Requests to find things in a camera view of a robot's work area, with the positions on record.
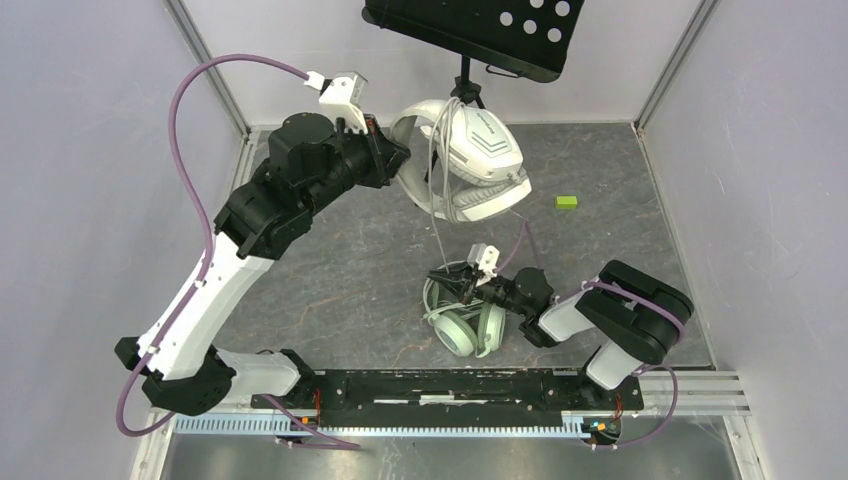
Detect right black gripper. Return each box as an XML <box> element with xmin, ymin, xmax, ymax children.
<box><xmin>428</xmin><ymin>259</ymin><xmax>529</xmax><ymax>317</ymax></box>

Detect green headphones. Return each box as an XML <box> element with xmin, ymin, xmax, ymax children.
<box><xmin>422</xmin><ymin>279</ymin><xmax>507</xmax><ymax>358</ymax></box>

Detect white headphone cable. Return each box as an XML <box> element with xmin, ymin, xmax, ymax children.
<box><xmin>425</xmin><ymin>96</ymin><xmax>465</xmax><ymax>273</ymax></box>

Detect white grey headphones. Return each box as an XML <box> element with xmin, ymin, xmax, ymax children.
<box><xmin>390</xmin><ymin>98</ymin><xmax>532</xmax><ymax>223</ymax></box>

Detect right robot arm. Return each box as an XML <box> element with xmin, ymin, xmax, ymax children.
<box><xmin>427</xmin><ymin>260</ymin><xmax>695</xmax><ymax>408</ymax></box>

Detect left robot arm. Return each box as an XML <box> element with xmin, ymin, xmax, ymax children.
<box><xmin>115</xmin><ymin>113</ymin><xmax>410</xmax><ymax>416</ymax></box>

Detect green small block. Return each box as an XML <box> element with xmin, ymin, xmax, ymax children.
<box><xmin>555</xmin><ymin>196</ymin><xmax>578</xmax><ymax>210</ymax></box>

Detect black music stand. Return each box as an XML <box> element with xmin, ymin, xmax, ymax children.
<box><xmin>361</xmin><ymin>0</ymin><xmax>585</xmax><ymax>109</ymax></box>

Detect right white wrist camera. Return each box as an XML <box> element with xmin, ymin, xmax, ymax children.
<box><xmin>467</xmin><ymin>243</ymin><xmax>500</xmax><ymax>279</ymax></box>

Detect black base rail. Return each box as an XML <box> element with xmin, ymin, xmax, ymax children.
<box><xmin>277</xmin><ymin>368</ymin><xmax>644</xmax><ymax>428</ymax></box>

